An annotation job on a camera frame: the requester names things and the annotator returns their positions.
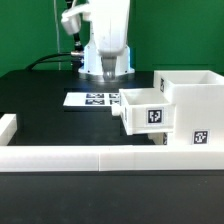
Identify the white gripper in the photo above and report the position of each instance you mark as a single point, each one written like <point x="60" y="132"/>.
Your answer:
<point x="107" y="55"/>

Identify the white front fence rail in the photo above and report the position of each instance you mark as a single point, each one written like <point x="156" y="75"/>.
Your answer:
<point x="110" y="158"/>

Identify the white drawer box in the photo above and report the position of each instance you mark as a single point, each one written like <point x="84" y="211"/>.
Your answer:
<point x="158" y="138"/>
<point x="144" y="111"/>

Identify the white drawer cabinet frame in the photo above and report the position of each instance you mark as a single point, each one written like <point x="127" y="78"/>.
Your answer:
<point x="198" y="97"/>

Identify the white left fence piece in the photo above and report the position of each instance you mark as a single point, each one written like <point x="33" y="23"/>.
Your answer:
<point x="8" y="127"/>

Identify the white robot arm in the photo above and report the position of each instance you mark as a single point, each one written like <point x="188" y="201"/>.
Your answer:
<point x="107" y="54"/>

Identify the white front drawer box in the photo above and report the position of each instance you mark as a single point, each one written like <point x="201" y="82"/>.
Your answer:
<point x="158" y="138"/>

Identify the white marker sheet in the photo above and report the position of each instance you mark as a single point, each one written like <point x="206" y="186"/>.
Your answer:
<point x="78" y="99"/>

